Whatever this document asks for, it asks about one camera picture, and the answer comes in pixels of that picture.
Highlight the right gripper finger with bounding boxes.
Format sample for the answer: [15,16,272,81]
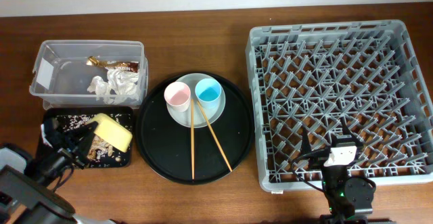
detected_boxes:
[340,118,363,146]
[300,127,311,155]

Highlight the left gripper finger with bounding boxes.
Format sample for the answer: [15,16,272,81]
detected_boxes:
[42,118,66,146]
[67,121,99,158]

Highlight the food scraps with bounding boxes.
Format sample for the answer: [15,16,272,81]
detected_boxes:
[56,114,133,168]

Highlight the yellow bowl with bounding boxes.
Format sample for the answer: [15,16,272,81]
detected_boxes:
[86,113,133,153]

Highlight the white napkin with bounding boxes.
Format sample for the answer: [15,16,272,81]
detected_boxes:
[87,68,139,99]

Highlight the gold snack wrapper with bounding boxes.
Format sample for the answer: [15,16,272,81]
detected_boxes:
[86,56,139,72]

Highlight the wooden chopstick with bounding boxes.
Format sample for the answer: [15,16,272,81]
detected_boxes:
[197,101,233,172]
[190,99,195,180]

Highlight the pink cup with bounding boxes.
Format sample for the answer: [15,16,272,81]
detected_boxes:
[164,81,191,112]

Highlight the blue cup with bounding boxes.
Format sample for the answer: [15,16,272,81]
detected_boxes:
[195,78,222,108]

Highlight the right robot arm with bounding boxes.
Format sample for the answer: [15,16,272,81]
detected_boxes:
[297,120,376,223]

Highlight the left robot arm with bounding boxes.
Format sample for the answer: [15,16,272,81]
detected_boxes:
[1,118,115,224]

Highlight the grey dishwasher rack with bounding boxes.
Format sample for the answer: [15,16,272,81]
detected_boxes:
[246,20,432,194]

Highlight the black rectangular tray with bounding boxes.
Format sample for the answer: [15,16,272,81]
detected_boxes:
[43,106,134,169]

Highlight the white label on bin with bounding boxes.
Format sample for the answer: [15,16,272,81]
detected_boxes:
[36,58,54,89]

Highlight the clear plastic bin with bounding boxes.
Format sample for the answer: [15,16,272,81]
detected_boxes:
[29,40,148,110]

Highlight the round black tray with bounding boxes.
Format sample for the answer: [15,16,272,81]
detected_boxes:
[135,74,254,185]

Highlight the grey plate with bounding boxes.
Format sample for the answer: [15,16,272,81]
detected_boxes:
[166,73,227,129]

